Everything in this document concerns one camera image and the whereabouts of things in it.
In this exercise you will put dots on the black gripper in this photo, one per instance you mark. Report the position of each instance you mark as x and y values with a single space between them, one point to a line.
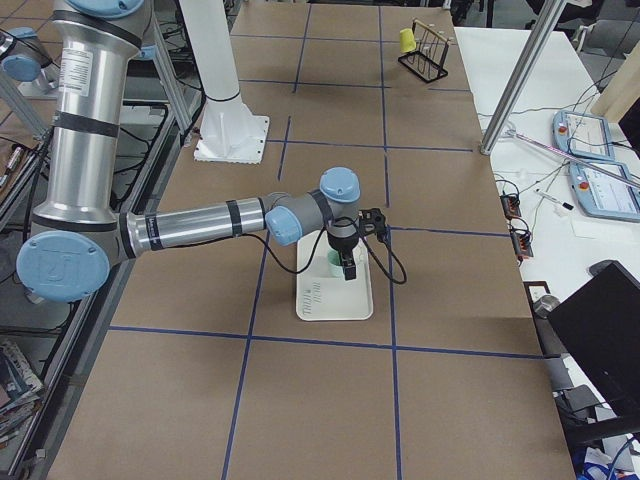
342 248

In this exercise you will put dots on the pale green plastic cup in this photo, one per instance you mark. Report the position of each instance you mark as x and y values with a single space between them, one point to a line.
335 264

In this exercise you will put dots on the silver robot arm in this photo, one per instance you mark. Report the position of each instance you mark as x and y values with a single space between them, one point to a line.
80 232

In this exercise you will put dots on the white bear print tray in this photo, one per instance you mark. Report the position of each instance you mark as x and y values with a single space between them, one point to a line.
321 297

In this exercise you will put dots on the metal cup on desk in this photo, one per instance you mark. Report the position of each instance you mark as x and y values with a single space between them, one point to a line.
544 305

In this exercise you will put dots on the yellow plastic cup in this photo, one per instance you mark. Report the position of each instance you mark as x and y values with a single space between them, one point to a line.
407 41

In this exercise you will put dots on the black monitor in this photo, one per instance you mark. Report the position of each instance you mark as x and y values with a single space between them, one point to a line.
599 327

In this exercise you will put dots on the lower teach pendant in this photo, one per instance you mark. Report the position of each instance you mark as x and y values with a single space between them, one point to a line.
600 195

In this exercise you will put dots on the teach pendant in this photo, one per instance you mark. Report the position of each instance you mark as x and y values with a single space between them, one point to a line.
583 135
600 195

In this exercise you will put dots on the upper teach pendant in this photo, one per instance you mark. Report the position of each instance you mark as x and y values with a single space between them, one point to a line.
583 135

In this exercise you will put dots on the stack of books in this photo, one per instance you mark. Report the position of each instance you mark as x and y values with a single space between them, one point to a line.
21 390

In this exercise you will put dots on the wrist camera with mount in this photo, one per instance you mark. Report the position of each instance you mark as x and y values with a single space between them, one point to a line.
373 222

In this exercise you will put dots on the white camera pole base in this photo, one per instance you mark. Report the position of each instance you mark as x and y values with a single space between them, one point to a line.
229 131

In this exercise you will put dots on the black wire cup rack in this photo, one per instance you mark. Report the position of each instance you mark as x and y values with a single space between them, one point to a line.
427 62

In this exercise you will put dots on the aluminium frame post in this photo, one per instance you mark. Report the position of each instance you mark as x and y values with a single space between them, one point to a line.
544 26

